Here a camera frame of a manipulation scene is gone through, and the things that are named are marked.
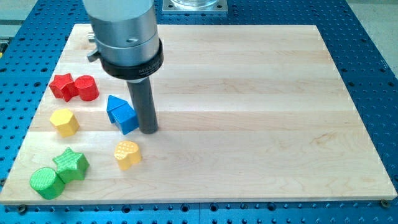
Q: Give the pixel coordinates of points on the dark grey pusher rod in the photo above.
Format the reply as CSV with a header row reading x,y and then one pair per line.
x,y
143,103

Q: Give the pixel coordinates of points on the blue triangle block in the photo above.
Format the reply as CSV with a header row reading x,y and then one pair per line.
x,y
115,107

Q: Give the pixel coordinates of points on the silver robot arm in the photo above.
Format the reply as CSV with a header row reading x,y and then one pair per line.
x,y
129,48

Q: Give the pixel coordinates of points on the wooden board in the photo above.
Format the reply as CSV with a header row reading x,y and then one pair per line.
x,y
245,113

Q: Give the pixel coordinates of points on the board clamp screw left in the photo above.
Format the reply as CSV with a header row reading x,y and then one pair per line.
x,y
22,209

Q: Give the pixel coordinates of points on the board clamp screw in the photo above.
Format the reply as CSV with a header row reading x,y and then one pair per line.
x,y
385,203
22,209

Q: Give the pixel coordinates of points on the board clamp screw right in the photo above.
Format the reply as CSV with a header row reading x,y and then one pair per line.
x,y
385,203

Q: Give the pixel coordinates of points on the blue cube block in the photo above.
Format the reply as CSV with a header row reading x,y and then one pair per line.
x,y
125,118

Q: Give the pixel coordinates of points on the red cylinder block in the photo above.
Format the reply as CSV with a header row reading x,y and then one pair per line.
x,y
87,88

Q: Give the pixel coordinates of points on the yellow heart block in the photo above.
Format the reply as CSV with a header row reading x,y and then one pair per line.
x,y
127,153

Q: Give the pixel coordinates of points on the red star block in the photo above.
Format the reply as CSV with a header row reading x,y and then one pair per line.
x,y
63,86

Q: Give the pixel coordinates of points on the yellow hexagon block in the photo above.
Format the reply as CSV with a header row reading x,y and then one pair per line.
x,y
64,122

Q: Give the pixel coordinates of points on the green star block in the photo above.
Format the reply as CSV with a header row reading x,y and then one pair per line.
x,y
71,165

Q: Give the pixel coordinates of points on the green cylinder block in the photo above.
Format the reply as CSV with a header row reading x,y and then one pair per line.
x,y
46,182

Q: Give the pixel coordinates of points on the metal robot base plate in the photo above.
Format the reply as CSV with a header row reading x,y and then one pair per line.
x,y
186,6

